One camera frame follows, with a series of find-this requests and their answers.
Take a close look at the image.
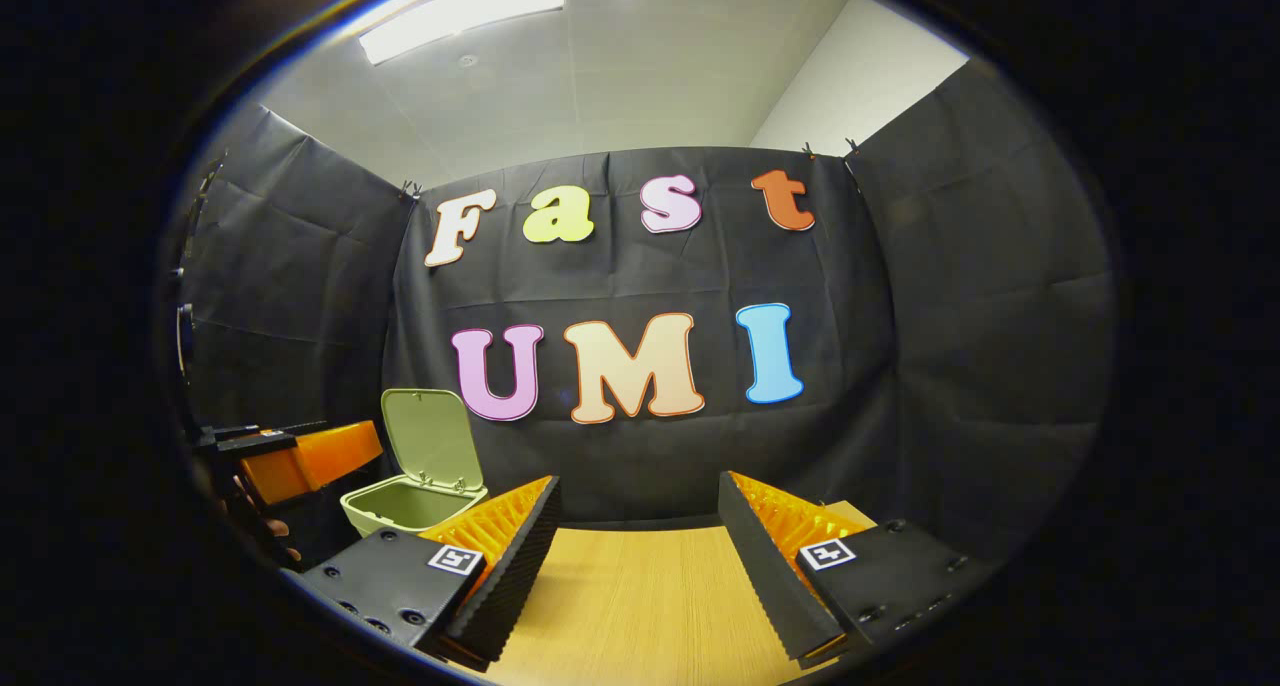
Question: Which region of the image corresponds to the green desktop garbage bin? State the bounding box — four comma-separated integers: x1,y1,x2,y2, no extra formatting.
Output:
340,388,489,539

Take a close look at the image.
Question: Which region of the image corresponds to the black backdrop cloth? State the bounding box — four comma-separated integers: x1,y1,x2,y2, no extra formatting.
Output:
165,56,1116,567

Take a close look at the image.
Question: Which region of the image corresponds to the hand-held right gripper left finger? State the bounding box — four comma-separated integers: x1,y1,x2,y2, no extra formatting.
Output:
300,474,563,672

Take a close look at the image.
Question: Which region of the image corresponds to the wooden desktop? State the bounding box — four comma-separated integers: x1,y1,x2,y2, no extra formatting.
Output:
490,501,881,686

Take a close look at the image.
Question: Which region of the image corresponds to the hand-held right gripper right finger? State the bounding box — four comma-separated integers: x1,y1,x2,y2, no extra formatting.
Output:
716,469,1001,667

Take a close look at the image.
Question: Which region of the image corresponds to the ceiling light panel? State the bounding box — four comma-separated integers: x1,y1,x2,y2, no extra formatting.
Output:
358,0,567,66

